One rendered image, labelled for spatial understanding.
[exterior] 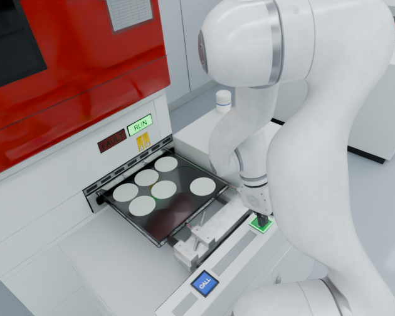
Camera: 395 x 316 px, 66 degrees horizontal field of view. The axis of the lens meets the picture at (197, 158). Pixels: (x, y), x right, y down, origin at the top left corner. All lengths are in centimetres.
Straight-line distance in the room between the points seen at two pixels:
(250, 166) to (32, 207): 73
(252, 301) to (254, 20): 36
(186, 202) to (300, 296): 75
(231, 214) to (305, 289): 67
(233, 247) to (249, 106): 46
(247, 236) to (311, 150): 63
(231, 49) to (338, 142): 16
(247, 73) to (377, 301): 31
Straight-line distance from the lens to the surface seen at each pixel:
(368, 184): 267
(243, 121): 67
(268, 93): 62
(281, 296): 47
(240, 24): 36
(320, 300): 47
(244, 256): 92
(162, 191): 120
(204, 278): 89
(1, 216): 113
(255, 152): 78
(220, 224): 109
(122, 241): 119
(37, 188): 112
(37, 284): 137
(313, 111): 39
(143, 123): 123
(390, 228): 242
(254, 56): 36
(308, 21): 38
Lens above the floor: 174
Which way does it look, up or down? 39 degrees down
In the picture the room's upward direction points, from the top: 6 degrees counter-clockwise
